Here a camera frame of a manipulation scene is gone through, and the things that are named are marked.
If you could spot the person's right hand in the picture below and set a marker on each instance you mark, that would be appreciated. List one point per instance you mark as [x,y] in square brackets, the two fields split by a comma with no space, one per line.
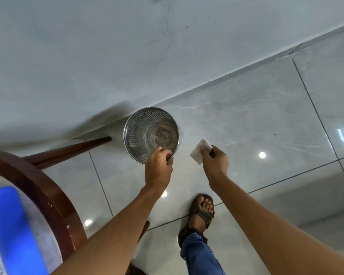
[217,166]

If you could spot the person's left hand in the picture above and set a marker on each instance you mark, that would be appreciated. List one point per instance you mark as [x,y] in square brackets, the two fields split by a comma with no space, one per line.
[158,171]

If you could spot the person's right thumb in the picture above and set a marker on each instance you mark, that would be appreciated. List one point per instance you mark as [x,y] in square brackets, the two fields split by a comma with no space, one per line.
[204,154]

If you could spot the person's left fingers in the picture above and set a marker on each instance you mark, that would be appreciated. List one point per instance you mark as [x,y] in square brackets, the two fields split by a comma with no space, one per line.
[166,154]

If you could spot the white tissue paper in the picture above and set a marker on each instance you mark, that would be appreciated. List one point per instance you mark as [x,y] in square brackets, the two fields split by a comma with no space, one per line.
[198,153]

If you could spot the perforated steel waste bin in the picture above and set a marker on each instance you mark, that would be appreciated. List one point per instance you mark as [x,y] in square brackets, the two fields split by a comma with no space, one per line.
[140,137]

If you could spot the person's right forearm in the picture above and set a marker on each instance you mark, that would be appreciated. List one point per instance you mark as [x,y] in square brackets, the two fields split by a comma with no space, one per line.
[272,229]

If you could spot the person's left forearm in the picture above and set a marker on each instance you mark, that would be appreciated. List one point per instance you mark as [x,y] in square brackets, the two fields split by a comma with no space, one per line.
[114,231]

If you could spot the person's foot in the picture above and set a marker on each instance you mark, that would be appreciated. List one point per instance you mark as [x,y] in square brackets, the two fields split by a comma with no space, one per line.
[205,204]

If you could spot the brown sandal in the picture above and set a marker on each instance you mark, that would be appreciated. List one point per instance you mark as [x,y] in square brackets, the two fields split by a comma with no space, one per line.
[202,216]

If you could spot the blue jeans leg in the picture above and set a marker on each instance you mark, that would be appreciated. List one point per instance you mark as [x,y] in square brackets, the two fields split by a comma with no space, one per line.
[199,256]

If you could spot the round wooden table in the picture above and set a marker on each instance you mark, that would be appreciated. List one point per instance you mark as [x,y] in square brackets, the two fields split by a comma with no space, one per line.
[50,194]

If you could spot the blue plastic box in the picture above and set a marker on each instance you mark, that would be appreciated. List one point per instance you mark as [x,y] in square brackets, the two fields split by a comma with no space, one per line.
[11,229]

